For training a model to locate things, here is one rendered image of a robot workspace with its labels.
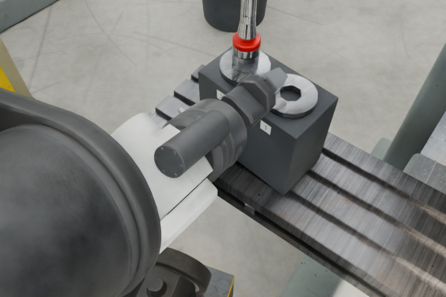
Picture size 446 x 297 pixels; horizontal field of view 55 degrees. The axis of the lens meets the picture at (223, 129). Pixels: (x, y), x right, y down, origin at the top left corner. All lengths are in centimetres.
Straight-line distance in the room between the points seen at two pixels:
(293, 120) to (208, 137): 29
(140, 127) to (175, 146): 6
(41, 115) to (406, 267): 74
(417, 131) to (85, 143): 108
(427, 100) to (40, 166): 103
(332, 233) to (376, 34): 206
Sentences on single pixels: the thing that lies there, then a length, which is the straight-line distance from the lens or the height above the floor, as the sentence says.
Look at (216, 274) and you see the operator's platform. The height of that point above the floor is 40.
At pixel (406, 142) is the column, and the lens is 125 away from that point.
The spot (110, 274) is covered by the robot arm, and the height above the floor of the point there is 153.
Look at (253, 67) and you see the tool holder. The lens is 74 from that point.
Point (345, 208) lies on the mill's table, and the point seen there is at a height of 97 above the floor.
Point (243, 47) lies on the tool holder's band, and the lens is 71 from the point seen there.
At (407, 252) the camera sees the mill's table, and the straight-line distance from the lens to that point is 85.
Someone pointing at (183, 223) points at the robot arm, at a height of 131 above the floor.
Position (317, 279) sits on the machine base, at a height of 20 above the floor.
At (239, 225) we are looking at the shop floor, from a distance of 187.
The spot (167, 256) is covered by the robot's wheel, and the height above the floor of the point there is 60.
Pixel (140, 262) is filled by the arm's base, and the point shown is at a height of 151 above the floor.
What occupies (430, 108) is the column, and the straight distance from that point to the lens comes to 115.
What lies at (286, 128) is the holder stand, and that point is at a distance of 69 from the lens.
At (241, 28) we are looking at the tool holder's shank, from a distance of 70.
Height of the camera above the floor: 170
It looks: 53 degrees down
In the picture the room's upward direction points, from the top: straight up
